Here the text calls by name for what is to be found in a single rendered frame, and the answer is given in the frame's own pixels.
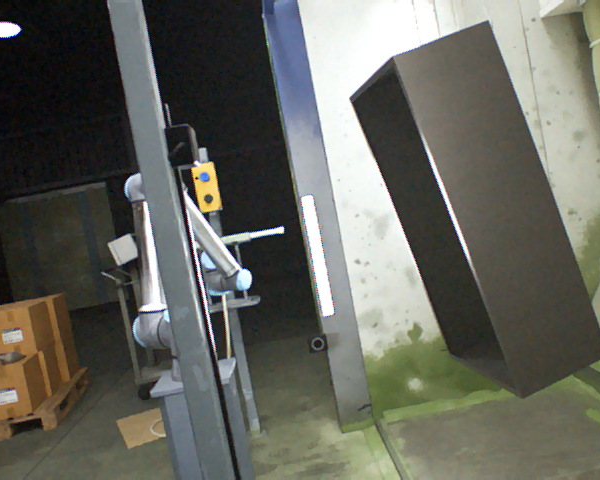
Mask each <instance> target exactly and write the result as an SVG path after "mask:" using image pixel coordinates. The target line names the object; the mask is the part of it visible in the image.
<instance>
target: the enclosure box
mask: <svg viewBox="0 0 600 480"><path fill-rule="evenodd" d="M349 100H350V102H351V105H352V107H353V110H354V112H355V116H356V119H357V121H358V124H359V126H361V130H362V132H363V135H364V137H365V140H366V144H367V146H368V149H369V151H370V154H371V157H373V160H374V162H375V165H376V169H377V171H378V174H379V176H380V179H381V182H382V185H383V187H384V190H386V193H387V196H388V199H389V201H390V204H391V206H392V210H393V212H394V215H395V217H396V221H397V224H399V226H400V229H401V231H402V235H403V237H404V240H405V242H406V245H407V249H408V251H409V254H410V256H411V259H413V262H414V265H415V267H416V270H417V274H418V276H419V279H420V281H421V284H422V286H423V290H424V292H425V295H426V298H428V301H429V304H430V306H431V309H432V311H433V315H434V317H435V320H436V323H437V325H438V328H439V331H440V334H441V336H442V339H443V341H444V345H446V348H447V350H448V353H449V355H450V357H452V358H453V360H455V361H457V362H458V363H460V364H462V365H465V366H466V367H468V368H470V369H471V370H473V371H475V372H477V373H478V374H480V375H483V376H484V377H486V378H488V379H490V381H491V382H493V383H495V384H496V385H498V386H500V387H502V388H504V389H506V390H508V391H509V392H511V393H513V394H515V395H516V396H518V397H520V398H521V399H523V398H525V397H529V396H531V395H533V394H535V393H537V392H539V391H541V389H543V388H545V387H548V386H550V385H552V384H554V383H556V382H558V381H561V380H563V379H565V377H567V376H570V375H572V374H574V373H576V372H578V371H580V370H582V369H584V368H586V367H588V366H589V365H590V364H593V363H596V362H598V361H600V326H599V323H598V320H597V317H596V315H595V311H594V308H593V305H592V303H591V300H590V297H589V294H588V291H587V288H586V285H585V283H584V279H583V276H582V273H581V271H580V268H579V265H578V261H577V259H576V256H575V253H574V250H573V247H572V244H570V241H569V238H568V236H567V233H566V229H565V226H564V224H563V221H562V218H561V215H560V212H559V209H558V206H557V204H556V200H555V197H554V194H553V192H552V189H551V185H550V183H549V182H548V180H547V177H546V174H545V170H544V168H543V165H542V162H541V159H540V156H539V153H538V150H537V147H536V145H535V141H533V138H532V136H531V133H530V130H529V126H528V124H527V121H526V118H525V115H524V113H523V109H522V106H521V103H519V101H518V98H517V94H516V91H515V89H514V86H513V83H512V80H511V77H510V74H509V71H507V68H506V66H505V63H504V59H503V57H502V54H501V51H500V48H499V46H498V42H497V39H495V36H494V34H493V31H492V28H491V24H490V22H489V20H486V21H483V22H479V23H477V24H474V25H472V26H469V27H466V28H464V29H460V30H458V31H455V32H452V33H450V34H447V35H445V36H441V37H438V38H436V39H433V41H432V40H431V42H428V43H424V44H422V45H419V46H417V47H414V48H411V49H409V50H405V51H403V52H400V53H397V54H395V55H391V56H390V57H389V58H388V59H387V60H386V61H385V62H384V63H383V64H382V66H381V67H380V68H379V69H378V70H377V71H375V72H374V73H373V74H372V75H371V76H370V77H369V78H368V79H367V80H366V81H365V83H364V84H363V85H362V86H360V87H359V88H358V89H357V90H356V91H355V92H354V93H353V94H352V95H351V96H350V97H349Z"/></svg>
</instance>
